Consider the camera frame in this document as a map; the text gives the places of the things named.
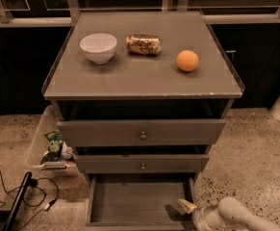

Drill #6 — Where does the clear plastic storage bin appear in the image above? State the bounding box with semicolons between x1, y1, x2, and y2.
25;106;79;177

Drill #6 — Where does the white ceramic bowl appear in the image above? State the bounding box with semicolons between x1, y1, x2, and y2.
80;34;117;64

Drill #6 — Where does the grey drawer cabinet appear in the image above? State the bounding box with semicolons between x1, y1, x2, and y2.
41;11;245;231

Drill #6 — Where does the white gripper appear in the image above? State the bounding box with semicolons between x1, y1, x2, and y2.
177;199;217;231

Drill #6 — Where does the grey top drawer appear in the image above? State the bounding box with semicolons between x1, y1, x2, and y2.
57;119;225;147

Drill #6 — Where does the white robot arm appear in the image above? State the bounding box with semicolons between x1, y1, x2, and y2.
178;196;280;231

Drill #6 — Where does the orange fruit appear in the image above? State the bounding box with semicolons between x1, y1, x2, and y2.
176;50;199;72

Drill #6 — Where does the grey middle drawer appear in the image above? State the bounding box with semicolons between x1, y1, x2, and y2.
75;154;209;173

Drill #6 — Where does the metal railing frame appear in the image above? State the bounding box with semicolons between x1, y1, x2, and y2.
0;0;280;28

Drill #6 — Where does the black cable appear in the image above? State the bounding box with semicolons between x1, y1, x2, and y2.
0;167;60;231

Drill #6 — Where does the black flat bar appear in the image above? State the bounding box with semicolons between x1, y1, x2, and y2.
2;172;32;231

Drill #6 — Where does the grey bottom drawer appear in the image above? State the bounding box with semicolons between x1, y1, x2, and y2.
81;173;195;231

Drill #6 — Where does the grey drawer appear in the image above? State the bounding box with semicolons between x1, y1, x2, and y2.
75;154;209;173
57;119;225;147
81;173;195;231

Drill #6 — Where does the crushed gold drink can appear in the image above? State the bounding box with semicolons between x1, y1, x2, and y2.
126;34;161;56

